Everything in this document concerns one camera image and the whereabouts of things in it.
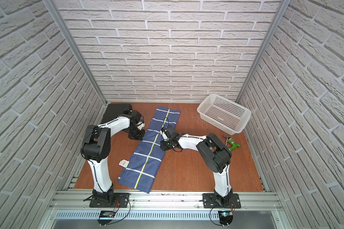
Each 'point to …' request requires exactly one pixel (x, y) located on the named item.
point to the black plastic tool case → (114, 110)
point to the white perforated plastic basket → (228, 115)
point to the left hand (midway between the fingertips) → (143, 136)
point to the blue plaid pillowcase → (142, 170)
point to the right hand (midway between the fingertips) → (163, 145)
